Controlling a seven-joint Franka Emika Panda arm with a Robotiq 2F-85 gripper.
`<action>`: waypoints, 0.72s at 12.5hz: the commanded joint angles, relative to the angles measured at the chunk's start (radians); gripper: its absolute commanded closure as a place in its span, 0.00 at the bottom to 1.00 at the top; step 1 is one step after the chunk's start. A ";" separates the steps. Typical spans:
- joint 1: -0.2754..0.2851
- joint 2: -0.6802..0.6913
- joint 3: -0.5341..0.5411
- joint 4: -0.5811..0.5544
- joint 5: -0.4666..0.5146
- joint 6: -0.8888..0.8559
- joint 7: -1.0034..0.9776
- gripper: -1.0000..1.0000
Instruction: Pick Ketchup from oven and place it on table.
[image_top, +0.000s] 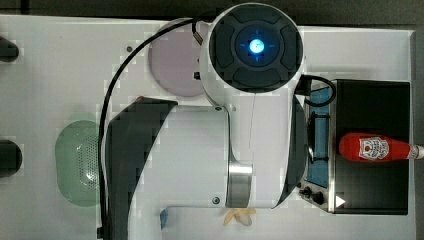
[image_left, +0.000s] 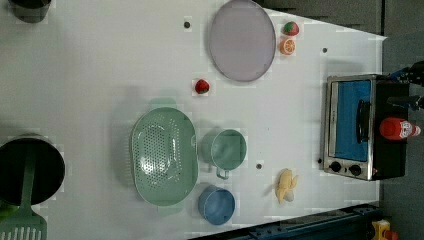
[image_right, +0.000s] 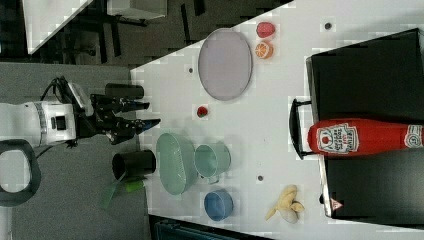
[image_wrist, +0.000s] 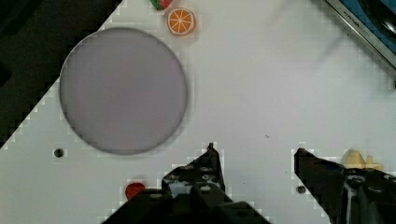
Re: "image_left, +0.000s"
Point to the green slotted spatula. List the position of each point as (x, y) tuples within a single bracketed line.
[(24, 223)]

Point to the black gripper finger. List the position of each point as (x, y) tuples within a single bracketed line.
[(412, 75), (414, 103)]

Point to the green perforated colander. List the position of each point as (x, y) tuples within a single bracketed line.
[(163, 153)]

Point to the red plush ketchup bottle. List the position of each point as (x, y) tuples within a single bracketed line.
[(397, 129)]

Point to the silver black toaster oven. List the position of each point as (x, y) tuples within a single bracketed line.
[(355, 106)]

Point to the yellow plush banana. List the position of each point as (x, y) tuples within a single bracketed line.
[(286, 184)]

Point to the dark container top left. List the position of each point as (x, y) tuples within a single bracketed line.
[(30, 11)]

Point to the blue metal frame rail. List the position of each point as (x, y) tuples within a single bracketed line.
[(350, 223)]

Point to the green cup with handle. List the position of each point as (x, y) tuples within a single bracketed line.
[(225, 149)]

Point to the blue cup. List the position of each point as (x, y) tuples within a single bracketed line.
[(216, 205)]

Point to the lilac round plate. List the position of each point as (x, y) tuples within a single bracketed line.
[(242, 40)]

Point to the red toy strawberry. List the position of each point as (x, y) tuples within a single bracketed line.
[(202, 86)]

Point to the red green toy fruit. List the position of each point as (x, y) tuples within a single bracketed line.
[(291, 29)]

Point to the yellow orange toy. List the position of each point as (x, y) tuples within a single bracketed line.
[(383, 231)]

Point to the orange slice toy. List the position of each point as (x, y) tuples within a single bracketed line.
[(287, 46)]

